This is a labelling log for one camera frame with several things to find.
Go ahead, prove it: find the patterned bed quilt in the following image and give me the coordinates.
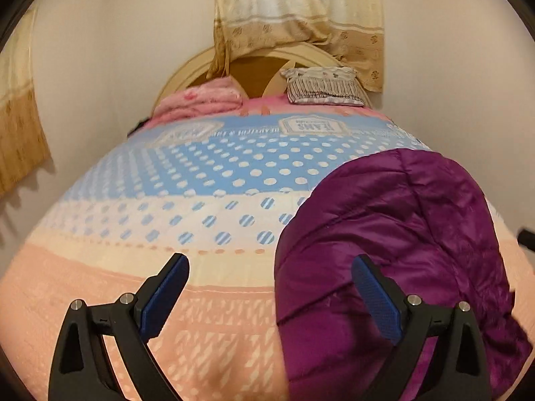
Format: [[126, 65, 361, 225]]
[[1, 97, 534, 400]]

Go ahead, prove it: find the folded pink blanket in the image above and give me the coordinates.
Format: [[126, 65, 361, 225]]
[[145, 76, 247, 129]]

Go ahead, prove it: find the striped grey pillow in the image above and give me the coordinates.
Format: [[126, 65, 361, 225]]
[[280, 67, 366, 107]]

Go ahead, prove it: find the beige side window curtain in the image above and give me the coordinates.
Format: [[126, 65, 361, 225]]
[[0, 7, 51, 194]]

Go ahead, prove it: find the purple puffer jacket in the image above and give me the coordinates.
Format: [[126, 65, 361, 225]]
[[274, 149, 532, 400]]

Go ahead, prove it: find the beige lace curtain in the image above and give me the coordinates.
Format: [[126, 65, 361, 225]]
[[208, 0, 385, 92]]

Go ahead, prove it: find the cream wooden headboard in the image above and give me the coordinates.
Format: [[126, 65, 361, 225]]
[[150, 41, 373, 112]]

